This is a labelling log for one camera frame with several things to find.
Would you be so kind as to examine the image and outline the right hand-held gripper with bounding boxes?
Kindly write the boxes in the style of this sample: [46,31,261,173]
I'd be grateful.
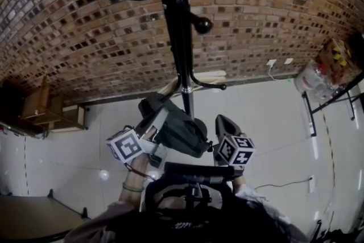
[212,114,256,168]

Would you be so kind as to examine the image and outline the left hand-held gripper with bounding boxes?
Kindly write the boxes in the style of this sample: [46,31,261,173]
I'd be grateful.
[106,92,169,171]

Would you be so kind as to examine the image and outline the dark grey bag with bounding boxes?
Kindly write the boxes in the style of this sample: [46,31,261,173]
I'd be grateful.
[159,101,213,159]

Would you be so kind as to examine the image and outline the black metal coat rack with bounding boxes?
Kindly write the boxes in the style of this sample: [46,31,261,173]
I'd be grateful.
[16,0,228,123]

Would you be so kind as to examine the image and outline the person's right forearm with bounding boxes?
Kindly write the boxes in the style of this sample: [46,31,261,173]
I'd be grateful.
[233,168,249,195]

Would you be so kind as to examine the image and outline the person's left forearm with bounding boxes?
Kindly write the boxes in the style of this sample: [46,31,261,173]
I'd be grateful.
[118,153,152,206]

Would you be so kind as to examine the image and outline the clear plastic bag of bottles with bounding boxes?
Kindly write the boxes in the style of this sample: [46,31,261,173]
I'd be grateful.
[293,59,344,104]

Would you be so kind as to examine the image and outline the wooden shelf cabinet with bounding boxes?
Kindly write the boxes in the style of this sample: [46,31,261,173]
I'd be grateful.
[19,73,89,134]

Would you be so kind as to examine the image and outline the colourful cardboard box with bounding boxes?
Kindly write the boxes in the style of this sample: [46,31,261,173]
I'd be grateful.
[315,38,362,87]

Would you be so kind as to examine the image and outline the dark round-edged table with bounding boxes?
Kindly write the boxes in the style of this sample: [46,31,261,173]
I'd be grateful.
[0,189,91,240]

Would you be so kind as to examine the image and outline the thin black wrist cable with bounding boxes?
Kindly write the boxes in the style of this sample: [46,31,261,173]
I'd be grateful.
[124,161,158,180]

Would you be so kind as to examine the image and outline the white wall cable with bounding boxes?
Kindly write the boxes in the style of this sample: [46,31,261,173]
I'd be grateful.
[267,64,279,81]

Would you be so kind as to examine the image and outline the black floor cable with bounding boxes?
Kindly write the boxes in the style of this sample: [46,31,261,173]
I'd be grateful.
[254,176,313,191]

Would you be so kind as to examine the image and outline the green bracelet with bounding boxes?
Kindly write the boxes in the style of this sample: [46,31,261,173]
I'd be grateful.
[122,182,144,193]

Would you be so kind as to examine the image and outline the black chest camera rig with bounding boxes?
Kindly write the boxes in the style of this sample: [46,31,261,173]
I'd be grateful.
[140,161,285,243]

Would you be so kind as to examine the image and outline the black metal frame table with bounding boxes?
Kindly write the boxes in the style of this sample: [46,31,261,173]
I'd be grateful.
[300,71,364,138]

